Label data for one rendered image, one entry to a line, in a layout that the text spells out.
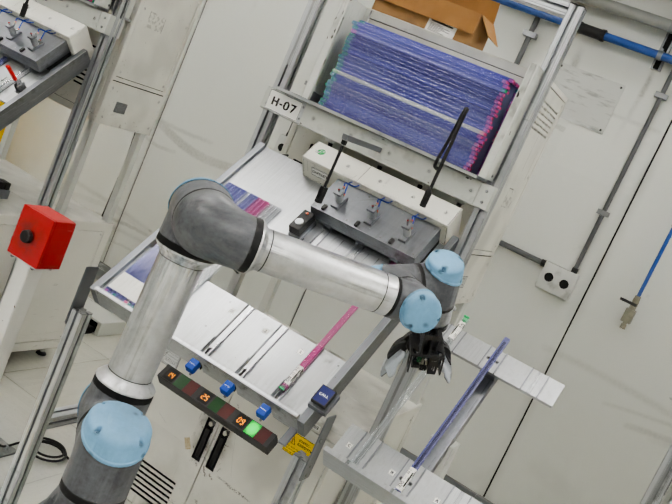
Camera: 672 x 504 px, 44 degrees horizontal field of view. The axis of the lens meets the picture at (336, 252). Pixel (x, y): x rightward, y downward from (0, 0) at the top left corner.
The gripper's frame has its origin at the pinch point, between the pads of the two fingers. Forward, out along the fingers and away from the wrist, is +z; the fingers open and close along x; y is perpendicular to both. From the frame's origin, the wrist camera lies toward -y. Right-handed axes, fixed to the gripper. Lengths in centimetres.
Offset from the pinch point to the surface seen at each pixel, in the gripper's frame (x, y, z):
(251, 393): -35.6, -6.2, 17.4
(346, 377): -13.4, -11.6, 14.5
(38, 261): -102, -59, 29
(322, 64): -26, -95, -26
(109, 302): -75, -32, 17
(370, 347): -7.8, -20.0, 11.9
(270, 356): -32.1, -16.7, 15.1
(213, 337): -47, -21, 15
